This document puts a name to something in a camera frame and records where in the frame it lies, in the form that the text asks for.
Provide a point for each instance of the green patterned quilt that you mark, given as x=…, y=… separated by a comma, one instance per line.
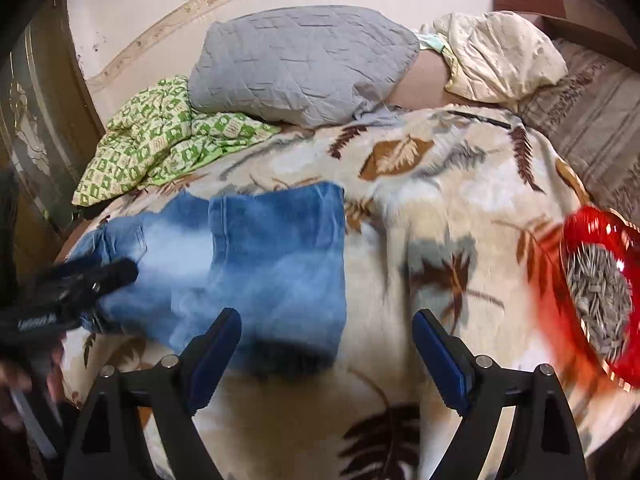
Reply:
x=150, y=130

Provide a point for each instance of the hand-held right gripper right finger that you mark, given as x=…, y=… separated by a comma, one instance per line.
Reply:
x=440, y=360

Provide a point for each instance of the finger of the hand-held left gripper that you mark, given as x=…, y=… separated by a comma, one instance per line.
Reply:
x=107, y=275

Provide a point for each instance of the cream crumpled pillow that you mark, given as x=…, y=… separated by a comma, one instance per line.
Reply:
x=500, y=55

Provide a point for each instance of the striped beige bed sheet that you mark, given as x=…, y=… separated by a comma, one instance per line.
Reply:
x=595, y=120

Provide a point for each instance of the person's left hand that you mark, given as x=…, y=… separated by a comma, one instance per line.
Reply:
x=10, y=375

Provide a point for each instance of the blue denim pants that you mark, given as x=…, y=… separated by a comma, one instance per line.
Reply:
x=260, y=260

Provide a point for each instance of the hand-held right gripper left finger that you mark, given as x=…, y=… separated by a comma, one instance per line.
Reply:
x=215, y=355

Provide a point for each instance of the red plastic bowl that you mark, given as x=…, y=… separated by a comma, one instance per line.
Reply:
x=595, y=225

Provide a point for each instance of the pile of sunflower seeds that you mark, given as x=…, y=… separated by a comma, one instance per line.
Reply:
x=600, y=295

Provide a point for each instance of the grey quilted pillow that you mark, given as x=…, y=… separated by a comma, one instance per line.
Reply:
x=300, y=60

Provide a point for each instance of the wooden door with patterned glass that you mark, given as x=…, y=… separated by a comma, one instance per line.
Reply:
x=40, y=135

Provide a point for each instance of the leaf print fleece blanket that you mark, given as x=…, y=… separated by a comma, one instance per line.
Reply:
x=450, y=185

